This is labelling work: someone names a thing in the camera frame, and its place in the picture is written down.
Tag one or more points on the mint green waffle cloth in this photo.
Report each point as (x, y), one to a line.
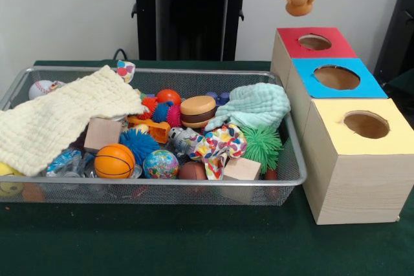
(255, 104)

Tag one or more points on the striped wooden burger toy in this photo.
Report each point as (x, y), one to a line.
(198, 111)

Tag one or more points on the wooden three-hole box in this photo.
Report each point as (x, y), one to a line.
(355, 185)

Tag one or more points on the black stand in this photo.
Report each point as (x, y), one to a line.
(398, 30)

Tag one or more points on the dark green tablecloth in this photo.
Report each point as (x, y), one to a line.
(194, 243)
(402, 82)

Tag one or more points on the green spiky ball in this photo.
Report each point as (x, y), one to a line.
(262, 145)

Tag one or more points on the colourful patterned cloth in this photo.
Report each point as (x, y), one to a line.
(220, 146)

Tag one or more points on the plain wooden cube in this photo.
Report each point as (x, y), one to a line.
(241, 169)

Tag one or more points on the brown football toy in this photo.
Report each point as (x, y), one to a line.
(192, 171)

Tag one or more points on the blue spiky ball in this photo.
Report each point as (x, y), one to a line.
(139, 143)

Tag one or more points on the globe print ball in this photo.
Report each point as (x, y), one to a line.
(160, 164)

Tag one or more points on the orange basketball toy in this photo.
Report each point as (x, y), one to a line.
(114, 161)

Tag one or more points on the cream waffle cloth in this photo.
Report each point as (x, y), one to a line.
(48, 121)

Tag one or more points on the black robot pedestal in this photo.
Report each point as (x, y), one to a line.
(145, 14)

